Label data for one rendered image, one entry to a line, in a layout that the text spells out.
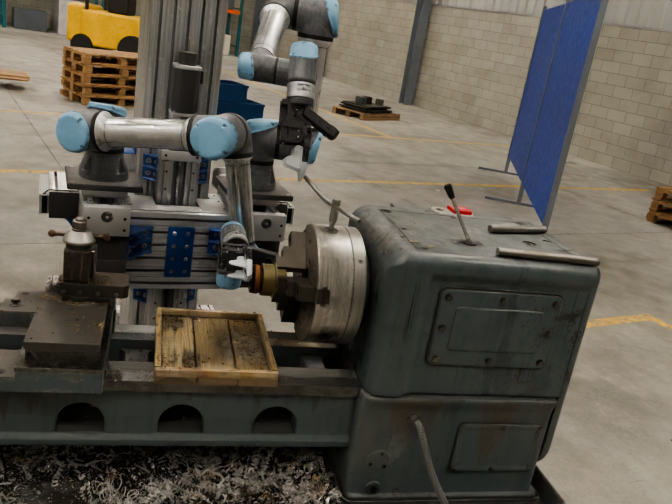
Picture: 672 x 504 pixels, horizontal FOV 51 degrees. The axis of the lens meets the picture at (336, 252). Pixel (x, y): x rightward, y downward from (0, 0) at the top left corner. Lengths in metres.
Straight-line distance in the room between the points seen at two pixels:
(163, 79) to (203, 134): 0.53
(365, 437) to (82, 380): 0.72
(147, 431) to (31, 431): 0.27
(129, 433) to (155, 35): 1.27
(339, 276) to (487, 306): 0.38
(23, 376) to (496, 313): 1.13
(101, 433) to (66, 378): 0.22
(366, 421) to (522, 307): 0.50
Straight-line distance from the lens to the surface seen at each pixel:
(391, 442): 1.93
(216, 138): 1.97
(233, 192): 2.15
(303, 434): 1.91
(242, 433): 1.88
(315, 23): 2.33
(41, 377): 1.71
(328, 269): 1.73
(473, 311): 1.81
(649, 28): 13.65
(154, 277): 2.43
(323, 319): 1.76
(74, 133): 2.16
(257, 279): 1.81
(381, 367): 1.79
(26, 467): 2.03
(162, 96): 2.48
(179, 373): 1.75
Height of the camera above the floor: 1.75
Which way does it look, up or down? 18 degrees down
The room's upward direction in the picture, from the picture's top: 10 degrees clockwise
